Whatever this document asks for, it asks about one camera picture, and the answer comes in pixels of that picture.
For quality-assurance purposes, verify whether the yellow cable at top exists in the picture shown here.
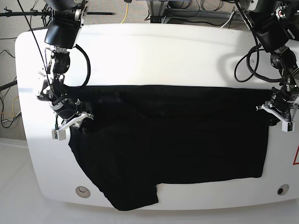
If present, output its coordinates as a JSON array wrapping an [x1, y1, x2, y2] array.
[[121, 2, 129, 24]]

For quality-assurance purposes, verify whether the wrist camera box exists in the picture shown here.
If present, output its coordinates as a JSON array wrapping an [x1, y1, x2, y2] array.
[[51, 127, 66, 141], [282, 121, 295, 133]]

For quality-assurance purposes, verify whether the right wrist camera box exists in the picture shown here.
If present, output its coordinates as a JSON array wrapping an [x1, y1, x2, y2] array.
[[51, 127, 66, 141]]

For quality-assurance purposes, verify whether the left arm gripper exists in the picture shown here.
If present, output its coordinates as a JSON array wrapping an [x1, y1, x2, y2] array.
[[256, 93, 296, 126]]

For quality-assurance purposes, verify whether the right table grommet hole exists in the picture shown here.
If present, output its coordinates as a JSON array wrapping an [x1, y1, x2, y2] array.
[[277, 184, 289, 196]]

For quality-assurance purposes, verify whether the table grommet hole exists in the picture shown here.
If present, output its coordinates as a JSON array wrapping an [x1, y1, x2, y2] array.
[[277, 184, 289, 196], [75, 186, 91, 198]]

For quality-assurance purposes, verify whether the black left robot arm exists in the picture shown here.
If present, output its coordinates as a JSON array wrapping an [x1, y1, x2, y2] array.
[[235, 0, 299, 132]]

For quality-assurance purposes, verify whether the grey aluminium frame post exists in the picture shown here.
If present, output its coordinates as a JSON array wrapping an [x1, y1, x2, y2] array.
[[145, 0, 169, 24]]

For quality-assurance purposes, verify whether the black tripod bar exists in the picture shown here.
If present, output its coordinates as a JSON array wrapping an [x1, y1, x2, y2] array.
[[0, 10, 114, 17]]

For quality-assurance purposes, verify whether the yellow cable at left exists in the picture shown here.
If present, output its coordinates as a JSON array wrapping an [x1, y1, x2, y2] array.
[[0, 96, 21, 119]]

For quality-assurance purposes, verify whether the yellow cable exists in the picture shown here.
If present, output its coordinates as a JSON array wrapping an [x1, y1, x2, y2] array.
[[121, 2, 129, 24], [0, 96, 21, 119]]

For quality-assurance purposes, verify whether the red triangle warning sticker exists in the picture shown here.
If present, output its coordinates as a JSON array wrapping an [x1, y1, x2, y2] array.
[[293, 147, 299, 165]]

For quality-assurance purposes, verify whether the left table grommet hole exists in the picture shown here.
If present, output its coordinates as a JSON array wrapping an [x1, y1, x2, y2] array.
[[75, 186, 91, 198]]

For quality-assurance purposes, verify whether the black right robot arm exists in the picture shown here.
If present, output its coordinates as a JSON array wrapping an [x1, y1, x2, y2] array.
[[36, 0, 93, 140]]

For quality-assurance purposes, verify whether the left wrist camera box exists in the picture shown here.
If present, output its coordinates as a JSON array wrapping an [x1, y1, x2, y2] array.
[[282, 121, 295, 133]]

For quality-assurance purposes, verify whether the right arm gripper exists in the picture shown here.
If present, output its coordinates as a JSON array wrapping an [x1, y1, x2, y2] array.
[[50, 99, 95, 134]]

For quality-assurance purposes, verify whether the black T-shirt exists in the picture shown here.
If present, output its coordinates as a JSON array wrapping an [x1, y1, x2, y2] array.
[[69, 85, 272, 211]]

